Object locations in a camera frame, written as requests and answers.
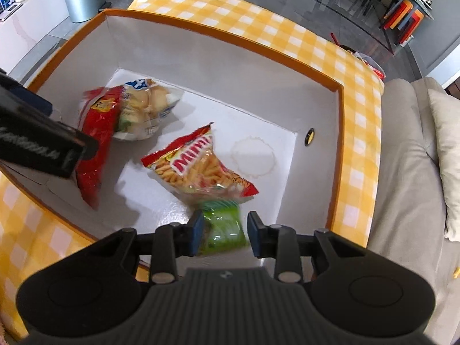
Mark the orange cardboard box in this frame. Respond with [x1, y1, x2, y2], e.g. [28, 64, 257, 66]
[27, 8, 347, 259]

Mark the red stick snack packet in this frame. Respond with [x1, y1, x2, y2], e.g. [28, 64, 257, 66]
[141, 122, 259, 205]

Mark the beige sofa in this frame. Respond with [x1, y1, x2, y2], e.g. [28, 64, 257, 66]
[367, 77, 460, 345]

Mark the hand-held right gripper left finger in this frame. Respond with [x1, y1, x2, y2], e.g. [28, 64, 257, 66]
[104, 209, 205, 284]

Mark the stack of coloured stools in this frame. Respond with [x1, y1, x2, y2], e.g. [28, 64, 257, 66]
[380, 0, 425, 47]

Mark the beige cushion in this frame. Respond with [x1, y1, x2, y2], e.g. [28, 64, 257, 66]
[427, 88, 460, 239]

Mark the small dark bin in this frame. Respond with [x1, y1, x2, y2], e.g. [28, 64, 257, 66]
[331, 32, 357, 54]

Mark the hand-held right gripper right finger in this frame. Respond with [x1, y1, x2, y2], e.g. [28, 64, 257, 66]
[247, 211, 360, 283]

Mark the green snack packet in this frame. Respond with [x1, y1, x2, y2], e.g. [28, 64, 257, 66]
[196, 201, 249, 256]

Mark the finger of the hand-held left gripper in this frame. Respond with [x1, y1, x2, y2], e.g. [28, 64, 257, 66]
[0, 75, 53, 117]

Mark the red white plastic bag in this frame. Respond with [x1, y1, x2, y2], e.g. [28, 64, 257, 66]
[354, 52, 386, 80]

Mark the white low cabinet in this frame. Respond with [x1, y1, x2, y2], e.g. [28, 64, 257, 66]
[0, 0, 70, 77]

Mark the white flat device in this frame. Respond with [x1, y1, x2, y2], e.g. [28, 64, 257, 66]
[0, 3, 23, 21]

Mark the yellow checked tablecloth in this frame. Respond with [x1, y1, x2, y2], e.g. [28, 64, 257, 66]
[0, 0, 386, 342]

